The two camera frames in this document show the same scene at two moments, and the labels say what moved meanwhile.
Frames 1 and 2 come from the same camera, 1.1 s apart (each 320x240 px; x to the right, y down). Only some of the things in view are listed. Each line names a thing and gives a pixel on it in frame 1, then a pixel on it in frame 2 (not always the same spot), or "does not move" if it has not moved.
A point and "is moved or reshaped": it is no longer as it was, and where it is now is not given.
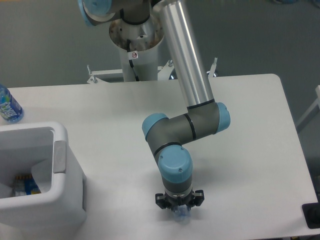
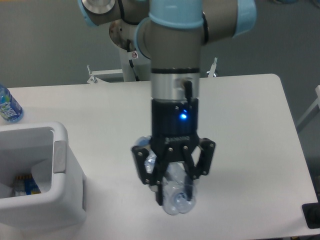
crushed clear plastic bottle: (182, 214) is moved or reshaped
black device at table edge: (311, 212) does not move
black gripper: (196, 198) → (174, 124)
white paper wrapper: (42, 172) does not move
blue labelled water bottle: (10, 110) does not move
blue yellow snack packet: (25, 184) does not move
